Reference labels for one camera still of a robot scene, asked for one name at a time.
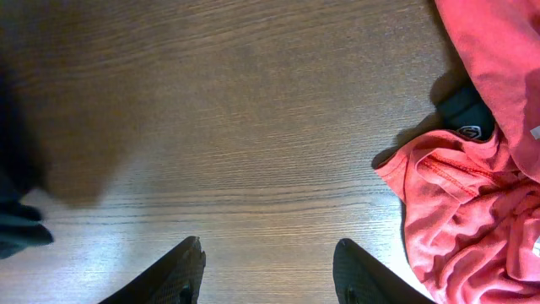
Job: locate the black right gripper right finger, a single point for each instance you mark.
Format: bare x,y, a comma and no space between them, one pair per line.
359,278

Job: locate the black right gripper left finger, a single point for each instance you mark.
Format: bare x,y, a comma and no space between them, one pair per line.
175,278

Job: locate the dark green t-shirt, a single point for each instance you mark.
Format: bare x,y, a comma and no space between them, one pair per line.
21,172

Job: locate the red printed t-shirt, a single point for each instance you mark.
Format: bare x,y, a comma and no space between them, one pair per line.
472,206

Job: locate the black garment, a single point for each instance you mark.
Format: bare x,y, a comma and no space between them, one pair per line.
465,112

